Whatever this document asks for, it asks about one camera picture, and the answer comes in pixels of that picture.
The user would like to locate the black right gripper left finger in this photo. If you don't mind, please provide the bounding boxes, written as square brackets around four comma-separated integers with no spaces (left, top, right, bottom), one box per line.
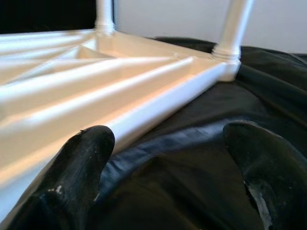
[7,125,116,230]

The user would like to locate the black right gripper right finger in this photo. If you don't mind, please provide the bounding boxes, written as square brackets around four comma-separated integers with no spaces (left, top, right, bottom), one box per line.
[222,121,307,230]

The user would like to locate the white plastic table top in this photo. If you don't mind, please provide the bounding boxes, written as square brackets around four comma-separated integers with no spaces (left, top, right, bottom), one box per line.
[0,28,242,197]

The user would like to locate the white plastic table leg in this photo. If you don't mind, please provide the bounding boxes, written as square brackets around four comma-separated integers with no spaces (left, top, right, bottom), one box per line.
[94,0,116,36]
[212,0,255,61]

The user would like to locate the black plastic table cloth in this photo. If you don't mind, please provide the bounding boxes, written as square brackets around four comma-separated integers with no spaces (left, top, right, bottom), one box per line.
[0,35,307,230]

